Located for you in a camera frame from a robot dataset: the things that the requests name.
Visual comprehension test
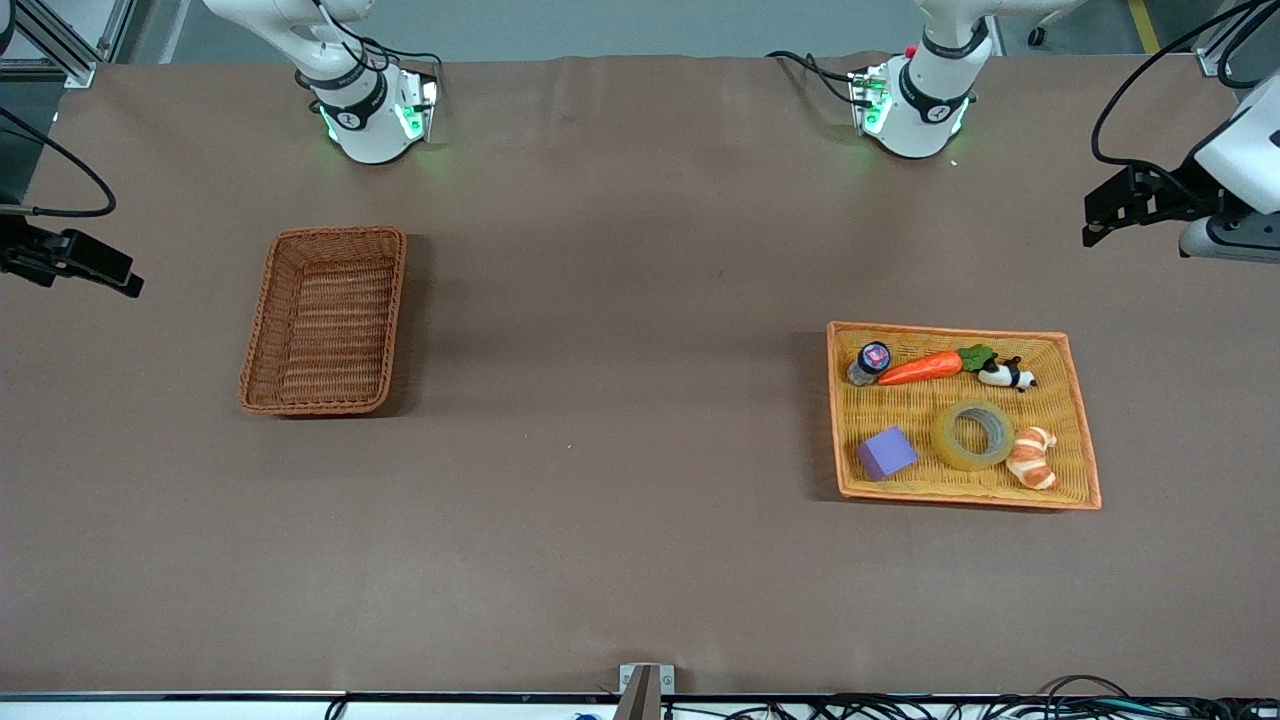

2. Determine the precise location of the clear yellowish tape roll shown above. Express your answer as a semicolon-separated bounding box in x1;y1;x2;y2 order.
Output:
932;398;1017;472

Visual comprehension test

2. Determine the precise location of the toy croissant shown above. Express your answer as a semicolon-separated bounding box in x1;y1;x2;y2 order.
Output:
1005;426;1059;492

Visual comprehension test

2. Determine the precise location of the orange toy carrot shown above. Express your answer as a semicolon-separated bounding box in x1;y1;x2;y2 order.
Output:
877;344;998;387

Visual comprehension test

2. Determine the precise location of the aluminium frame profile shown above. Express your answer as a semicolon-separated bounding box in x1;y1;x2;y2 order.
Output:
0;0;101;89
1193;0;1280;79

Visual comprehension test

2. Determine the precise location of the brown wicker basket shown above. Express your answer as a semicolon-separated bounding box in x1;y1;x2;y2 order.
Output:
237;226;408;417

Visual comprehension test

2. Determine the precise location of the black cable bundle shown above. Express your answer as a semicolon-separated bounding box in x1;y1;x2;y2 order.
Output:
660;675;1280;720

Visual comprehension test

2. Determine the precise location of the black arm base cable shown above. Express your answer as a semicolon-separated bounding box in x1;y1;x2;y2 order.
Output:
765;49;863;107
300;0;446;116

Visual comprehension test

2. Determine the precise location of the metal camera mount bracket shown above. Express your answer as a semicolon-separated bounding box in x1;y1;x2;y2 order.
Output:
618;663;675;720

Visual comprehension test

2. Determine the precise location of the silver arm base connector box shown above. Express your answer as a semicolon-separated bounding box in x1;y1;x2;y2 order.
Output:
848;62;893;138
398;68;442;144

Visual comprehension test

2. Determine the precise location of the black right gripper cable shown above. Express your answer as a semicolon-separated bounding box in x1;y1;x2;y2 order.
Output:
0;105;118;220

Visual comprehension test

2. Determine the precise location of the orange rimmed yellow wicker basket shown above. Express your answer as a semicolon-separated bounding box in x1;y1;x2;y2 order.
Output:
826;321;1103;512

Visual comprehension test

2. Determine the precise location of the purple foam cube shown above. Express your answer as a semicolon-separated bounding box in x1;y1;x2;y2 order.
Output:
856;426;919;483

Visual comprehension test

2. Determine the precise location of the brown table cover cloth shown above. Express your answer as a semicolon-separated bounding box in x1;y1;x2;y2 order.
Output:
0;52;1280;697

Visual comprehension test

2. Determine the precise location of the white table edge rail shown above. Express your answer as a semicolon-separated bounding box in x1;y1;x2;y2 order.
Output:
0;690;1280;720

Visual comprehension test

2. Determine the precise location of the small jar with blue lid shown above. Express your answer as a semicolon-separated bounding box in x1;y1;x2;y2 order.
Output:
846;341;893;388

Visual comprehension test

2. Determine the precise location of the black white toy panda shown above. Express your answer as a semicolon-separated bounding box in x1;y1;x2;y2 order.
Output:
977;355;1038;393

